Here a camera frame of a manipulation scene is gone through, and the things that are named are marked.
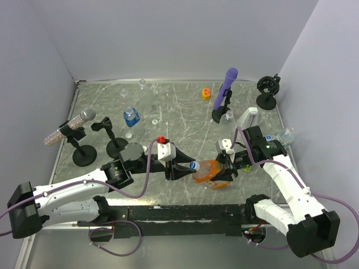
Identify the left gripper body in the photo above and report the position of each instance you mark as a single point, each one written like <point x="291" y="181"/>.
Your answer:
<point x="168" y="170"/>

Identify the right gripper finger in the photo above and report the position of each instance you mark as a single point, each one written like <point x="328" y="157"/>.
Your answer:
<point x="224" y="175"/>
<point x="224" y="158"/>

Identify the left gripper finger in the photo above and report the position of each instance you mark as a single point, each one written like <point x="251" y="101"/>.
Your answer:
<point x="181" y="157"/>
<point x="179" y="171"/>

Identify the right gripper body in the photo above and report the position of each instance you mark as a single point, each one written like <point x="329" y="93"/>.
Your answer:
<point x="242" y="159"/>

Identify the blue white drink cap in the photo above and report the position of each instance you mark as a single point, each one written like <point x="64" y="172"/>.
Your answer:
<point x="194" y="165"/>

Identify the orange drink bottle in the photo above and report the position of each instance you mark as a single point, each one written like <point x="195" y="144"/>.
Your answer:
<point x="208" y="169"/>

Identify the blue label water bottle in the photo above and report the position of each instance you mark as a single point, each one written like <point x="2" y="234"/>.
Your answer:
<point x="131" y="116"/>

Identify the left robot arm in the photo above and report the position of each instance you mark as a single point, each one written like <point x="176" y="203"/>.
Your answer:
<point x="81" y="199"/>

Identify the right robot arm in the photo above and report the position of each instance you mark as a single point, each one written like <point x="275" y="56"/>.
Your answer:
<point x="308" y="226"/>

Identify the clear open bottle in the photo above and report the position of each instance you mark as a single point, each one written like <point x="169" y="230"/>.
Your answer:
<point x="227" y="125"/>

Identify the blue white bottle cap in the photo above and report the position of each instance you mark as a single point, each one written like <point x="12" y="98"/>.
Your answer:
<point x="268" y="137"/>

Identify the small clear labelled bottle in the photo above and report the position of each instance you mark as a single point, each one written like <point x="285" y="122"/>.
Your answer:
<point x="285" y="136"/>

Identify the clear bottle at back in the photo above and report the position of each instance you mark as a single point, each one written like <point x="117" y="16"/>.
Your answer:
<point x="142" y="83"/>

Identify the green toy block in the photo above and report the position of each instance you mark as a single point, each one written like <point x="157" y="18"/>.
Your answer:
<point x="247" y="168"/>

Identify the purple microphone stand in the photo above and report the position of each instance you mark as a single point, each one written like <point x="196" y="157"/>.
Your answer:
<point x="217" y="114"/>

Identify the small white cap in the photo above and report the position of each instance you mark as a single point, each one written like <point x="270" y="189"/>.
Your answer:
<point x="129" y="135"/>

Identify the empty black stand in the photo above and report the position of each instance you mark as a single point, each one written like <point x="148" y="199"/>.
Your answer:
<point x="116" y="144"/>

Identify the yellow orange toy cap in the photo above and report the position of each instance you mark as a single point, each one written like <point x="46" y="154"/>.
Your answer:
<point x="206" y="93"/>

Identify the black round clamp stand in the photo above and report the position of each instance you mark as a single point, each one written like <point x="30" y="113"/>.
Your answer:
<point x="268" y="87"/>

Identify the black microphone stand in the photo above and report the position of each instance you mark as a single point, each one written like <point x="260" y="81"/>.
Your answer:
<point x="83" y="155"/>

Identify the purple microphone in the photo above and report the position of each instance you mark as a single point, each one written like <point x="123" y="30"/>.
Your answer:
<point x="230" y="77"/>

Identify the silver glitter microphone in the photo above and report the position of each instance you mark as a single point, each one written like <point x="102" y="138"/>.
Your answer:
<point x="78" y="121"/>

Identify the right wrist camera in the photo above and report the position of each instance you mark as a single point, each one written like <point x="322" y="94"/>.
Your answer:
<point x="223" y="146"/>

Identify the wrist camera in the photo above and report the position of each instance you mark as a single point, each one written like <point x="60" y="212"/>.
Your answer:
<point x="223" y="146"/>
<point x="166" y="149"/>

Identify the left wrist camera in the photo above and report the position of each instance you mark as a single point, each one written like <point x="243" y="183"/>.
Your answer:
<point x="166" y="149"/>

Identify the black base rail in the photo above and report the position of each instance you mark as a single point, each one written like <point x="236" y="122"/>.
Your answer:
<point x="171" y="220"/>

